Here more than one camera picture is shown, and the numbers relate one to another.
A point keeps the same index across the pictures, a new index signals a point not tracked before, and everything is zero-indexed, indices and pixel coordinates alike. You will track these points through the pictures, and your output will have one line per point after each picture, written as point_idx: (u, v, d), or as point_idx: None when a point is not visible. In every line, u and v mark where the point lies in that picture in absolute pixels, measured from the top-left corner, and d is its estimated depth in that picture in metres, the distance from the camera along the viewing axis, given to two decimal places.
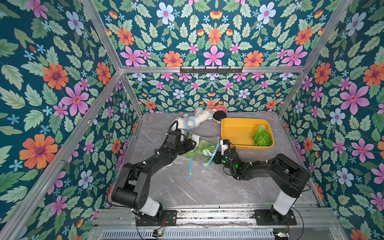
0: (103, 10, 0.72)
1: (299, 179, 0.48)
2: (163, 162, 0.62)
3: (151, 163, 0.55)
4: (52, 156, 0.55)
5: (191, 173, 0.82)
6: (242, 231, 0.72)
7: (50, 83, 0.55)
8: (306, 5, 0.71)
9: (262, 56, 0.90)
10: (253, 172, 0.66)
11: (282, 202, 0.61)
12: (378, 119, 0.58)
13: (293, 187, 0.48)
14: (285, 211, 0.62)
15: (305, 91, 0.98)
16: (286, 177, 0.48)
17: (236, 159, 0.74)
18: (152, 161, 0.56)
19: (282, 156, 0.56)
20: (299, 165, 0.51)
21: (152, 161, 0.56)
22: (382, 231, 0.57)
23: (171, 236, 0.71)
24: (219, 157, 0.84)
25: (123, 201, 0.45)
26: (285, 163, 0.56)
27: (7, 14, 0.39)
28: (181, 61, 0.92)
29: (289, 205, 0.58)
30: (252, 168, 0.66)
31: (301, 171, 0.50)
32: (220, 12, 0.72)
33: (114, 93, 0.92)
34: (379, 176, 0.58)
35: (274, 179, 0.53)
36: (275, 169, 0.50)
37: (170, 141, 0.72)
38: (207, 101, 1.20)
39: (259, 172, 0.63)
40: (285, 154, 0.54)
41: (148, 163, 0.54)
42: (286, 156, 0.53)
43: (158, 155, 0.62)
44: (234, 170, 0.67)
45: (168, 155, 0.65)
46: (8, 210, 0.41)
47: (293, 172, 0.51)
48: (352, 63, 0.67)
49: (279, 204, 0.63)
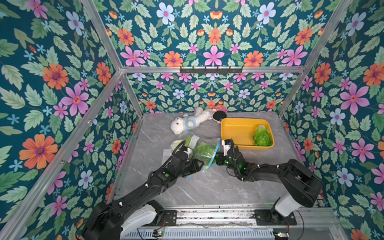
0: (103, 10, 0.72)
1: (312, 188, 0.46)
2: (148, 197, 0.52)
3: (129, 205, 0.46)
4: (52, 156, 0.55)
5: None
6: (242, 231, 0.72)
7: (50, 83, 0.55)
8: (306, 5, 0.71)
9: (262, 56, 0.90)
10: (260, 174, 0.63)
11: (286, 205, 0.60)
12: (378, 119, 0.58)
13: (306, 196, 0.45)
14: (287, 213, 0.62)
15: (305, 91, 0.98)
16: (300, 185, 0.46)
17: (240, 159, 0.71)
18: (131, 202, 0.47)
19: (296, 164, 0.53)
20: (312, 174, 0.48)
21: (131, 201, 0.47)
22: (382, 231, 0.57)
23: (171, 236, 0.71)
24: (221, 158, 0.80)
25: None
26: (297, 170, 0.53)
27: (7, 14, 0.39)
28: (181, 61, 0.92)
29: (293, 208, 0.57)
30: (260, 173, 0.63)
31: (314, 180, 0.47)
32: (220, 12, 0.72)
33: (114, 93, 0.92)
34: (379, 176, 0.58)
35: (286, 186, 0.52)
36: (288, 177, 0.47)
37: (172, 164, 0.62)
38: (207, 101, 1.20)
39: (268, 175, 0.59)
40: (298, 162, 0.50)
41: (124, 204, 0.46)
42: (300, 164, 0.50)
43: (143, 191, 0.51)
44: (238, 170, 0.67)
45: (160, 187, 0.55)
46: (8, 210, 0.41)
47: (306, 180, 0.48)
48: (352, 63, 0.67)
49: (282, 206, 0.62)
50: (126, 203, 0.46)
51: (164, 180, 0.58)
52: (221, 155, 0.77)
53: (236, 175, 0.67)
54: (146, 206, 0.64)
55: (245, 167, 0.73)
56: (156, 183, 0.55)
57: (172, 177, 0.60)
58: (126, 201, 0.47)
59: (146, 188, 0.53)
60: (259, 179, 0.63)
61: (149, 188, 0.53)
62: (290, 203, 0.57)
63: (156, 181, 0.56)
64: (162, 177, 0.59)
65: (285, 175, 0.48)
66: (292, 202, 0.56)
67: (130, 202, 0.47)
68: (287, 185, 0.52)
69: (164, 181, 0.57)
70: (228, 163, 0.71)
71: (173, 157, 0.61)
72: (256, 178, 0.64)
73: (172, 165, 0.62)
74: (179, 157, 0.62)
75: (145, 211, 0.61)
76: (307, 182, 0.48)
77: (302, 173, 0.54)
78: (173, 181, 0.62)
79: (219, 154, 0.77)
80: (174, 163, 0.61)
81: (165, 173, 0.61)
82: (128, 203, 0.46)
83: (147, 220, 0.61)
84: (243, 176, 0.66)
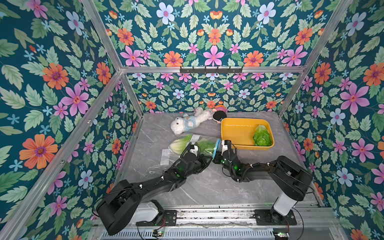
0: (103, 10, 0.72)
1: (302, 182, 0.47)
2: (161, 189, 0.55)
3: (147, 189, 0.50)
4: (52, 156, 0.55)
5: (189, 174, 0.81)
6: (242, 231, 0.72)
7: (50, 83, 0.55)
8: (306, 5, 0.71)
9: (262, 56, 0.90)
10: (255, 173, 0.64)
11: (283, 203, 0.60)
12: (378, 119, 0.58)
13: (296, 190, 0.47)
14: (285, 211, 0.62)
15: (305, 90, 0.98)
16: (288, 180, 0.47)
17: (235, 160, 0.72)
18: (148, 187, 0.51)
19: (285, 159, 0.55)
20: (301, 168, 0.50)
21: (149, 187, 0.51)
22: (382, 231, 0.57)
23: (171, 236, 0.71)
24: (218, 157, 0.82)
25: (103, 218, 0.43)
26: (287, 166, 0.55)
27: (7, 14, 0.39)
28: (181, 61, 0.92)
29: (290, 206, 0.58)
30: (253, 171, 0.64)
31: (303, 174, 0.49)
32: (220, 12, 0.72)
33: (114, 93, 0.92)
34: (379, 176, 0.58)
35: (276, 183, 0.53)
36: (277, 173, 0.50)
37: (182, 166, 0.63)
38: (207, 101, 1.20)
39: (260, 173, 0.61)
40: (287, 157, 0.52)
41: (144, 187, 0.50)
42: (289, 159, 0.52)
43: (159, 182, 0.56)
44: (234, 171, 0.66)
45: (171, 185, 0.59)
46: (8, 210, 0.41)
47: (296, 175, 0.50)
48: (352, 63, 0.67)
49: (280, 205, 0.62)
50: (145, 188, 0.50)
51: (176, 178, 0.62)
52: (218, 154, 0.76)
53: (232, 176, 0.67)
54: (150, 203, 0.65)
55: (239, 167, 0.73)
56: (171, 180, 0.60)
57: (182, 179, 0.64)
58: (144, 185, 0.51)
59: (161, 180, 0.57)
60: (253, 178, 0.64)
61: (164, 181, 0.57)
62: (286, 201, 0.58)
63: (170, 177, 0.61)
64: (174, 176, 0.63)
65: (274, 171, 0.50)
66: (288, 201, 0.57)
67: (148, 188, 0.51)
68: (276, 180, 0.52)
69: (176, 180, 0.62)
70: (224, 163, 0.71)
71: (182, 160, 0.63)
72: (251, 178, 0.68)
73: (181, 167, 0.64)
74: (188, 161, 0.63)
75: (149, 206, 0.62)
76: (297, 177, 0.49)
77: (292, 169, 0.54)
78: (182, 181, 0.64)
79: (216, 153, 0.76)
80: (182, 166, 0.63)
81: (176, 173, 0.66)
82: (146, 188, 0.50)
83: (147, 217, 0.60)
84: (238, 177, 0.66)
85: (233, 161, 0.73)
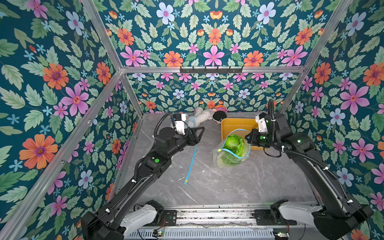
0: (103, 10, 0.72)
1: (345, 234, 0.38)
2: (141, 189, 0.47)
3: (117, 208, 0.42)
4: (52, 156, 0.55)
5: (187, 180, 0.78)
6: (242, 231, 0.72)
7: (50, 83, 0.55)
8: (306, 5, 0.71)
9: (262, 56, 0.90)
10: (316, 174, 0.43)
11: (295, 215, 0.58)
12: (378, 119, 0.58)
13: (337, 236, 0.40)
14: (287, 216, 0.62)
15: (305, 91, 0.98)
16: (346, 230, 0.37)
17: (284, 126, 0.50)
18: (118, 205, 0.42)
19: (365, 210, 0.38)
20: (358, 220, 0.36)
21: (119, 204, 0.42)
22: (382, 231, 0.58)
23: (171, 236, 0.71)
24: (256, 137, 0.61)
25: None
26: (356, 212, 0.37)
27: (7, 14, 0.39)
28: (181, 61, 0.92)
29: (295, 217, 0.58)
30: (319, 175, 0.43)
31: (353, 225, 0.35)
32: (220, 12, 0.72)
33: (114, 93, 0.92)
34: (379, 176, 0.58)
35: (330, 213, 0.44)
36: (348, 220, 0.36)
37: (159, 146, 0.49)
38: (207, 101, 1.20)
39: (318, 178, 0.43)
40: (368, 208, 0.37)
41: (112, 211, 0.41)
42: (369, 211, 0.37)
43: (131, 187, 0.45)
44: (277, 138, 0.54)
45: (151, 177, 0.48)
46: (8, 210, 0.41)
47: None
48: (352, 63, 0.67)
49: (290, 212, 0.60)
50: (114, 208, 0.42)
51: (155, 167, 0.50)
52: (255, 131, 0.61)
53: (273, 145, 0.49)
54: (146, 207, 0.64)
55: (300, 139, 0.45)
56: (145, 175, 0.48)
57: (164, 161, 0.52)
58: (112, 204, 0.42)
59: (135, 184, 0.46)
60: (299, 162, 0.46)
61: (138, 182, 0.47)
62: (301, 215, 0.54)
63: (145, 171, 0.49)
64: (152, 164, 0.51)
65: (352, 220, 0.36)
66: (303, 216, 0.54)
67: (118, 205, 0.42)
68: (335, 219, 0.39)
69: (155, 169, 0.49)
70: (265, 139, 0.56)
71: (157, 139, 0.49)
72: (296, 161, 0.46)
73: (160, 148, 0.50)
74: (164, 138, 0.49)
75: (146, 211, 0.61)
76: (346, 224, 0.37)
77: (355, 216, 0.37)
78: (165, 164, 0.52)
79: (252, 132, 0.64)
80: (161, 146, 0.49)
81: (154, 158, 0.52)
82: (116, 207, 0.42)
83: (147, 220, 0.60)
84: (284, 145, 0.49)
85: (282, 130, 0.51)
